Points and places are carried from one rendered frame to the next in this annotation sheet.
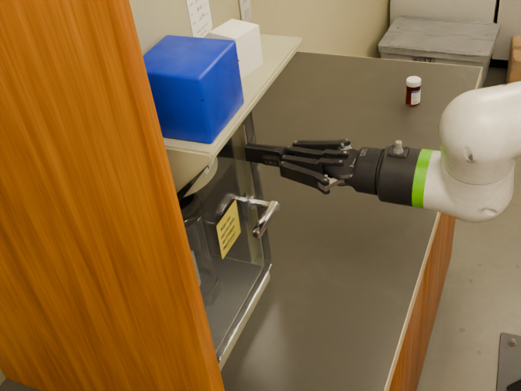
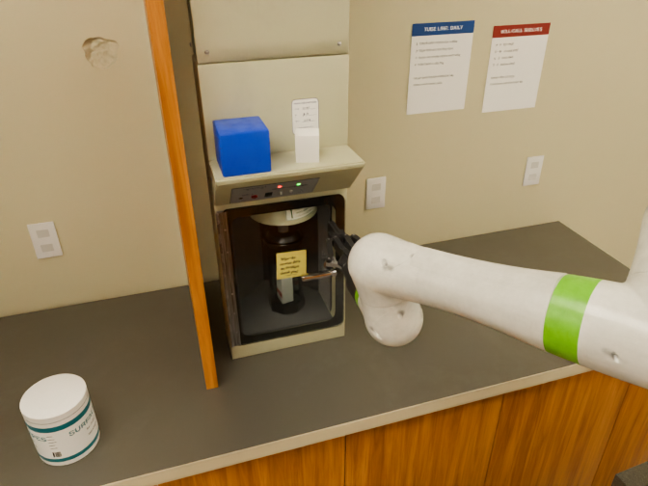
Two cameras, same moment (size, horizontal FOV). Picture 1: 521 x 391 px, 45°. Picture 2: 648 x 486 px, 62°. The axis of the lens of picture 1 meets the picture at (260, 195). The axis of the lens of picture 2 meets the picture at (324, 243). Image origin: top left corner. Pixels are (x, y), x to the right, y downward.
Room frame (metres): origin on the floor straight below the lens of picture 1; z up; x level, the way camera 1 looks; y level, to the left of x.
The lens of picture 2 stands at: (0.06, -0.80, 1.94)
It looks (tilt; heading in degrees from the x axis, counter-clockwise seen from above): 30 degrees down; 45
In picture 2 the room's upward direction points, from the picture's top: straight up
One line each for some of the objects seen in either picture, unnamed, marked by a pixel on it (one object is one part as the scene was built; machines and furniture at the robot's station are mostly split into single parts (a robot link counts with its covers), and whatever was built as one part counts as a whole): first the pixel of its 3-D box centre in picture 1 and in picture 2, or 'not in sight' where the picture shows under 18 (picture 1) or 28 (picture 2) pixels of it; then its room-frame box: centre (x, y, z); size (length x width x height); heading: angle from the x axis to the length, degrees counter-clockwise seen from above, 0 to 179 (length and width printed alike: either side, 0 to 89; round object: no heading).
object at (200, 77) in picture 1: (188, 88); (241, 146); (0.70, 0.07, 1.56); 0.10 x 0.10 x 0.09; 62
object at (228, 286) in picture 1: (225, 243); (286, 273); (0.80, 0.07, 1.19); 0.30 x 0.01 x 0.40; 152
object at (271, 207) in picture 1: (257, 216); (317, 271); (0.85, 0.01, 1.20); 0.10 x 0.05 x 0.03; 152
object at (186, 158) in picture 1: (230, 114); (287, 182); (0.78, 0.03, 1.46); 0.32 x 0.12 x 0.10; 152
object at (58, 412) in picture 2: not in sight; (62, 418); (0.24, 0.20, 1.02); 0.13 x 0.13 x 0.15
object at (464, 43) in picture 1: (437, 60); not in sight; (3.24, -1.12, 0.17); 0.60 x 0.42 x 0.33; 60
